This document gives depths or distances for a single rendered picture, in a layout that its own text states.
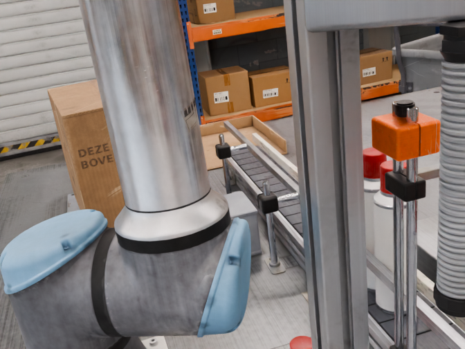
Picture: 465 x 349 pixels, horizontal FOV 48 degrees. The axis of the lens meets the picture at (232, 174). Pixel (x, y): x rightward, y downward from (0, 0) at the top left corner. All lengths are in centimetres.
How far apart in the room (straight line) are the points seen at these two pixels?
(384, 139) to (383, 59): 450
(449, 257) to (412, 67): 262
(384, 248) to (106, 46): 42
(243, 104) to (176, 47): 394
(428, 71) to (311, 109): 253
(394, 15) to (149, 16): 20
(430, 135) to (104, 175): 70
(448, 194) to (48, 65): 447
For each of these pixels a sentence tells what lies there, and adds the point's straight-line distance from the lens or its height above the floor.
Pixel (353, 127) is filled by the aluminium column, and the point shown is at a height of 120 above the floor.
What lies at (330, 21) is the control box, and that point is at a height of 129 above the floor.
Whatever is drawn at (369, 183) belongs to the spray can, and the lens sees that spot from 72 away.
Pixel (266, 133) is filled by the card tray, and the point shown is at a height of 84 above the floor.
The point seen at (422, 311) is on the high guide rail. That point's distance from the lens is 63.
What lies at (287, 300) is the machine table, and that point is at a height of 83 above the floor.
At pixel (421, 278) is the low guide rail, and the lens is 76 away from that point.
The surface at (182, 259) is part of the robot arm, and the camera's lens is 49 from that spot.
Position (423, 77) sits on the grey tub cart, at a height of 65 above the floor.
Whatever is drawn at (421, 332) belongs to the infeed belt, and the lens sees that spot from 73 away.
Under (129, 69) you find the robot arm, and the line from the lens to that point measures 46.
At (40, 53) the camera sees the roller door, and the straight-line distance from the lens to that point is 474.
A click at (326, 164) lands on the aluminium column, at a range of 45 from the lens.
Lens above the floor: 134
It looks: 22 degrees down
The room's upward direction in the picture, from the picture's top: 8 degrees counter-clockwise
